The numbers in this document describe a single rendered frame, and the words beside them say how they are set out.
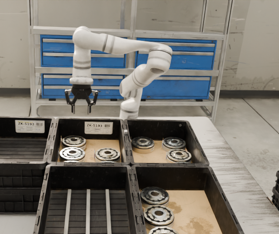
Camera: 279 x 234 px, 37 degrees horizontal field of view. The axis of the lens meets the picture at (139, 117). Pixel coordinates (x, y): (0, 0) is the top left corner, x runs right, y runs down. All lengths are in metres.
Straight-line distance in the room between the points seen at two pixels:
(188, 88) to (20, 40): 1.78
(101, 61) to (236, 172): 1.92
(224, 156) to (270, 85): 3.07
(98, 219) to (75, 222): 0.08
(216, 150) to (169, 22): 2.52
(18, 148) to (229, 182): 0.94
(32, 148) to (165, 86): 2.13
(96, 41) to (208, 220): 0.77
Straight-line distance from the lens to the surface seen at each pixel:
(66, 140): 1.81
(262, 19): 4.84
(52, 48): 3.55
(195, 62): 3.76
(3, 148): 1.84
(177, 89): 3.79
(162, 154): 1.80
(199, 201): 1.54
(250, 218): 1.74
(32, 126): 1.88
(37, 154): 1.78
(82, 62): 1.64
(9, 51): 4.48
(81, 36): 1.59
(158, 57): 1.62
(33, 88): 3.66
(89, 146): 1.83
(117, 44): 1.61
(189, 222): 1.43
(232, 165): 2.07
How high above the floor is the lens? 1.70
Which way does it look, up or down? 24 degrees down
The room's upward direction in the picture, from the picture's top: 5 degrees clockwise
